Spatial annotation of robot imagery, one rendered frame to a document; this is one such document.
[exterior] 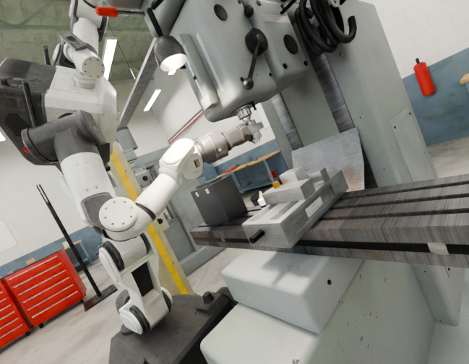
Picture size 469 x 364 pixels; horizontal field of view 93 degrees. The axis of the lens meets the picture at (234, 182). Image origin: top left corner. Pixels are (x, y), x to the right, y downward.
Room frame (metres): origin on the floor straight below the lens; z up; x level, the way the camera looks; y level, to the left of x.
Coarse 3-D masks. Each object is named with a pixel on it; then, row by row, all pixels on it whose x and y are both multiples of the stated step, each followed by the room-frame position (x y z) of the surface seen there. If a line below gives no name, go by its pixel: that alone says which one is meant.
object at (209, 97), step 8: (184, 40) 0.66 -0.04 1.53; (192, 40) 0.68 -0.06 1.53; (184, 48) 0.66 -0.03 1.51; (192, 48) 0.67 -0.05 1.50; (192, 56) 0.66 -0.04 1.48; (184, 64) 0.69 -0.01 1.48; (192, 64) 0.66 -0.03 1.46; (200, 64) 0.67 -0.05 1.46; (192, 72) 0.67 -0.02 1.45; (200, 72) 0.66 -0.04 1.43; (192, 80) 0.68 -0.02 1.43; (200, 80) 0.66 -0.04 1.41; (208, 80) 0.67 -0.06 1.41; (200, 88) 0.67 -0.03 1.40; (208, 88) 0.66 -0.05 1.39; (200, 96) 0.68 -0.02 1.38; (208, 96) 0.66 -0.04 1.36; (216, 96) 0.67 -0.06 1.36; (208, 104) 0.66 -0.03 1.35; (216, 104) 0.68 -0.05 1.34
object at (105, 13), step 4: (96, 8) 0.66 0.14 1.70; (100, 8) 0.67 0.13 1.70; (104, 8) 0.67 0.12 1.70; (108, 8) 0.68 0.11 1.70; (112, 8) 0.68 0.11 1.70; (96, 12) 0.67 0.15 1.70; (100, 12) 0.67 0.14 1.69; (104, 12) 0.67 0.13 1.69; (108, 12) 0.68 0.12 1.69; (112, 12) 0.68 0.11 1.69; (116, 12) 0.69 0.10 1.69; (120, 12) 0.70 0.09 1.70; (124, 12) 0.71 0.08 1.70; (128, 12) 0.72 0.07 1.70; (132, 12) 0.72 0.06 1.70; (136, 12) 0.73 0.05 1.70; (140, 12) 0.74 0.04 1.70; (144, 12) 0.75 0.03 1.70; (104, 16) 0.68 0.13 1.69; (108, 16) 0.69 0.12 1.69; (112, 16) 0.69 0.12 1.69; (116, 16) 0.70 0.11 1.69; (136, 16) 0.74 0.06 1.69; (140, 16) 0.74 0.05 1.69; (144, 16) 0.75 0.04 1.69
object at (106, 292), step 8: (40, 192) 3.65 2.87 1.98; (48, 200) 3.68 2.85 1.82; (48, 208) 3.65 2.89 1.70; (56, 216) 3.67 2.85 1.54; (64, 232) 3.66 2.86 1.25; (72, 248) 3.65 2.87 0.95; (80, 256) 3.69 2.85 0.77; (80, 264) 3.65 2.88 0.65; (88, 272) 3.67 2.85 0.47; (96, 288) 3.66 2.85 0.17; (112, 288) 3.78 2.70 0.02; (96, 296) 3.75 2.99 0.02; (104, 296) 3.57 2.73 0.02; (88, 304) 3.54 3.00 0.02; (96, 304) 3.43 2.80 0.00
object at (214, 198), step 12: (216, 180) 1.00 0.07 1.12; (228, 180) 1.02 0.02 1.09; (192, 192) 1.11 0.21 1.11; (204, 192) 1.03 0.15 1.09; (216, 192) 0.96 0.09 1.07; (228, 192) 1.00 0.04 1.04; (204, 204) 1.07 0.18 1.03; (216, 204) 0.99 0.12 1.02; (228, 204) 0.98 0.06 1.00; (240, 204) 1.02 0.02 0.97; (204, 216) 1.11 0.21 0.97; (216, 216) 1.03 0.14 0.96; (228, 216) 0.96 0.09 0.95
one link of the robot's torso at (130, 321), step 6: (162, 288) 1.09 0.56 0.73; (168, 294) 1.07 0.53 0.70; (126, 306) 1.07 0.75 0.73; (120, 312) 1.06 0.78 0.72; (126, 312) 1.00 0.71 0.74; (126, 318) 0.99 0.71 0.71; (132, 318) 0.96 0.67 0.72; (126, 324) 1.03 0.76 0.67; (132, 324) 0.96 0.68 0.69; (138, 324) 0.94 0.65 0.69; (132, 330) 0.99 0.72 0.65; (138, 330) 0.95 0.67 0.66
